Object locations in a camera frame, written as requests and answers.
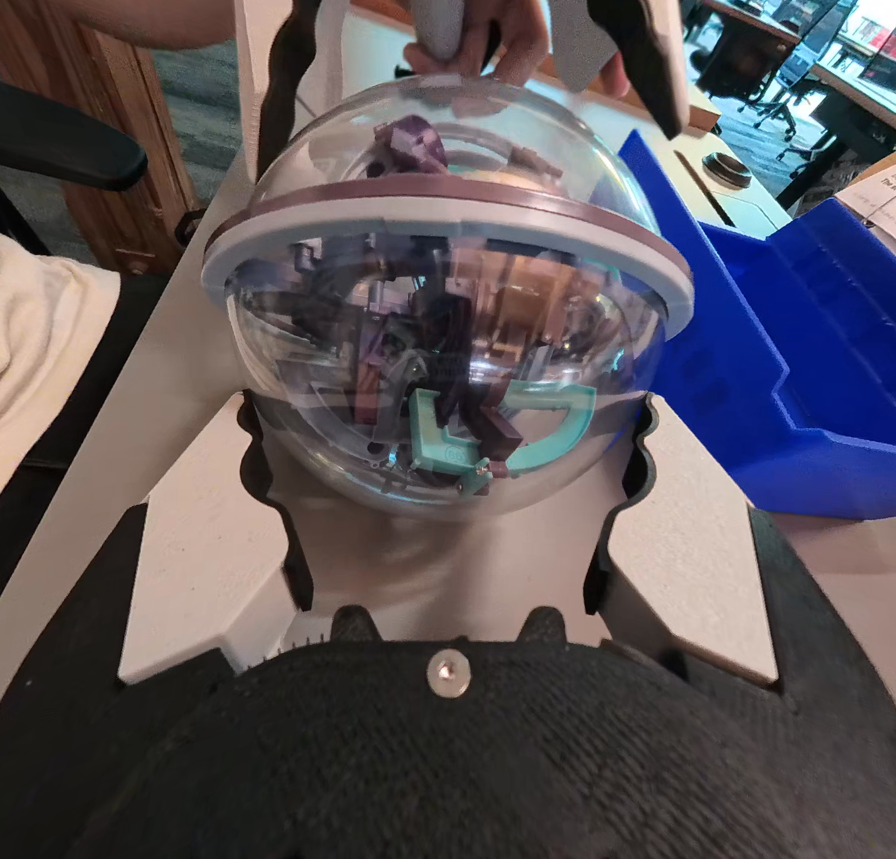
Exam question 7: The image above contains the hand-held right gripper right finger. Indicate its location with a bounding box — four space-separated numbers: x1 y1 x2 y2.
583 393 779 686

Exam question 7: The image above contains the black round desk grommet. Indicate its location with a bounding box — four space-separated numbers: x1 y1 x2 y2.
702 152 756 189

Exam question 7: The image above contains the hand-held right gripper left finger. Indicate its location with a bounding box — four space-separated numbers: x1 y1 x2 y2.
118 391 315 685

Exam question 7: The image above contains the black chair armrest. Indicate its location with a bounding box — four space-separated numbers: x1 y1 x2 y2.
0 82 149 191

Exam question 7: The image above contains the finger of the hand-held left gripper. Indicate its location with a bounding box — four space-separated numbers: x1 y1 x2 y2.
231 0 359 187
573 0 693 140

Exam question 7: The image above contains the black office chair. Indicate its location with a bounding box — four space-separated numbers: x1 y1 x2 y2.
742 0 861 142

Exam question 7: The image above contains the printed instruction sheet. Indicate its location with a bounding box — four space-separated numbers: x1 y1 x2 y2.
836 152 896 230

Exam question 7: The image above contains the person's left hand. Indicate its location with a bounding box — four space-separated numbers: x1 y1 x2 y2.
364 0 631 98

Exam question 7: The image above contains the blue plastic bin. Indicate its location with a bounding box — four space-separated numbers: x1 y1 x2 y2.
616 129 896 520

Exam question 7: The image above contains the clear plastic maze ball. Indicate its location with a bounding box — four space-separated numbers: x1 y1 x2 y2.
202 71 695 520

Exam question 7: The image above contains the person's pale clothing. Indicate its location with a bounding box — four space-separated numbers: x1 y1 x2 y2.
0 235 121 492

